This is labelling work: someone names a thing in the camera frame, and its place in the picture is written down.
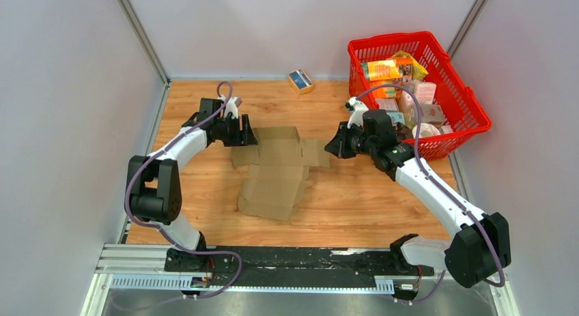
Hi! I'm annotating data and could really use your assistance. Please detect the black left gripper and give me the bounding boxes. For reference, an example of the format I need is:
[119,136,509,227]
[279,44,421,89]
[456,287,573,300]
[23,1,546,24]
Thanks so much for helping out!
[214,115,258,147]

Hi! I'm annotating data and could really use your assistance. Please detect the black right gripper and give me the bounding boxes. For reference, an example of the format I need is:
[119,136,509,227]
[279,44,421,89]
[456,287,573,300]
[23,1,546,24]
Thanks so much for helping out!
[324,121,376,159]

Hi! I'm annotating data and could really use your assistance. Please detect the brown cardboard box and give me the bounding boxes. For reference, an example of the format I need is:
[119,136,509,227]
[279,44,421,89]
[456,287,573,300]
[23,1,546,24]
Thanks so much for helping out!
[231,126,330,220]

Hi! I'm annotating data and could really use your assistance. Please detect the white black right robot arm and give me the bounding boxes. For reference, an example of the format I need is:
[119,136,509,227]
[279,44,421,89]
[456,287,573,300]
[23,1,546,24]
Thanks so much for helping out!
[324,110,511,288]

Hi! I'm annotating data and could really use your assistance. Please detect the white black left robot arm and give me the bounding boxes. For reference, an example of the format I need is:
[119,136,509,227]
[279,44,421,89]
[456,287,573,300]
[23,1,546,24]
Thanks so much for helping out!
[124,96,257,272]

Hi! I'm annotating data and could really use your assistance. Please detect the teal small box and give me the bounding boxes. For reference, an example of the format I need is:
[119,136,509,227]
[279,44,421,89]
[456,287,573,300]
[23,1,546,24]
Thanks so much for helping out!
[386,111,406,125]

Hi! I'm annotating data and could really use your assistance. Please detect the small blue yellow box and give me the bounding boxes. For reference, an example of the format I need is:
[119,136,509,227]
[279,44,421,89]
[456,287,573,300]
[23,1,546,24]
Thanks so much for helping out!
[287,69,314,95]

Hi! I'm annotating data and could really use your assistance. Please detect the pink patterned box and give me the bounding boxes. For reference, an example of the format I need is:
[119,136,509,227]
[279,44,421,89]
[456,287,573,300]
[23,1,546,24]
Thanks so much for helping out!
[420,104,447,127]

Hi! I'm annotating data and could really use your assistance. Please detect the brown chocolate packet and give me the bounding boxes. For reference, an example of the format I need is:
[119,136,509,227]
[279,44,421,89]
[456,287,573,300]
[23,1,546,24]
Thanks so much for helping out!
[394,122,414,143]

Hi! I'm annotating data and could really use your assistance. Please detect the orange juice carton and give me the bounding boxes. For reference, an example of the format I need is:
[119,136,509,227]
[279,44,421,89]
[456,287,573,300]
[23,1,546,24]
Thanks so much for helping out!
[368,80,401,98]

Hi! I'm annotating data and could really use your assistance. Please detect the orange snack packet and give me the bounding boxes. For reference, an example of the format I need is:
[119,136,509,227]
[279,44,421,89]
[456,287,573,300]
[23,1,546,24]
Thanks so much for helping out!
[361,57,413,81]

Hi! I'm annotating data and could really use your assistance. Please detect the white tape roll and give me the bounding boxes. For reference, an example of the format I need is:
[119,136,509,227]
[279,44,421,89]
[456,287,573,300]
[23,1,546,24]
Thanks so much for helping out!
[412,123,441,139]

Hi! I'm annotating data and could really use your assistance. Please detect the pink white tissue pack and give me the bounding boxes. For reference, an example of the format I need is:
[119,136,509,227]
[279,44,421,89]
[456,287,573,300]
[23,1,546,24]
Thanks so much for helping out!
[413,81,437,104]

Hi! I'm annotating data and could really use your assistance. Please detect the yellow snack bag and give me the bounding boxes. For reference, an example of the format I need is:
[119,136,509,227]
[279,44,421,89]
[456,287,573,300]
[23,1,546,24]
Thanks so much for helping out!
[392,51,429,81]

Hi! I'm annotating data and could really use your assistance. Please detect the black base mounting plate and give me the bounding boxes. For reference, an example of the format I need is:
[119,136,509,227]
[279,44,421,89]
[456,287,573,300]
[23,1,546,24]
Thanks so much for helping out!
[164,246,435,289]

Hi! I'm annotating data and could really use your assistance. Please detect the red plastic shopping basket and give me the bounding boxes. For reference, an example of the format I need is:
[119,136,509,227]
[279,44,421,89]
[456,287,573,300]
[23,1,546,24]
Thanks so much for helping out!
[348,31,492,160]

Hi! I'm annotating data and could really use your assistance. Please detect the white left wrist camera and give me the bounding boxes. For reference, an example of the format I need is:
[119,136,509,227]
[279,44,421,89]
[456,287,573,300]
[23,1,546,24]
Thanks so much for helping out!
[221,96,242,119]

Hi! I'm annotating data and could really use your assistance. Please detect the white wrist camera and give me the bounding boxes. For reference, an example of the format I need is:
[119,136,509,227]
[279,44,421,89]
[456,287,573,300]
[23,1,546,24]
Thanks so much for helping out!
[221,96,242,119]
[345,97,369,129]

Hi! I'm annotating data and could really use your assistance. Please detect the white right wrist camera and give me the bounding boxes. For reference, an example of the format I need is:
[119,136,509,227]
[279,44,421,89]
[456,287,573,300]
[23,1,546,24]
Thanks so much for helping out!
[345,97,369,129]

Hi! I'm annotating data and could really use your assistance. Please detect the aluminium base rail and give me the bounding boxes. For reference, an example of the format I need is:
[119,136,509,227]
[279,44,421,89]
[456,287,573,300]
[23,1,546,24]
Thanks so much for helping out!
[92,244,507,293]

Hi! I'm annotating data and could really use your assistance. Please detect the left aluminium wall post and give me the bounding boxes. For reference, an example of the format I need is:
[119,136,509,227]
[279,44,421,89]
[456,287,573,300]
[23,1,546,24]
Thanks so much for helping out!
[117,0,171,87]

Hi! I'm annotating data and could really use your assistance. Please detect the aluminium wall post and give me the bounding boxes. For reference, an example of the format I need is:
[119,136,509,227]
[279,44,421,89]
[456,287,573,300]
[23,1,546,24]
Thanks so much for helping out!
[447,0,489,58]
[117,0,171,87]

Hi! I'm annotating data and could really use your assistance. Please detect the right aluminium wall post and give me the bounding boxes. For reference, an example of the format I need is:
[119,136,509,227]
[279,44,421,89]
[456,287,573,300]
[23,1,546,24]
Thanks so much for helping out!
[447,0,489,58]

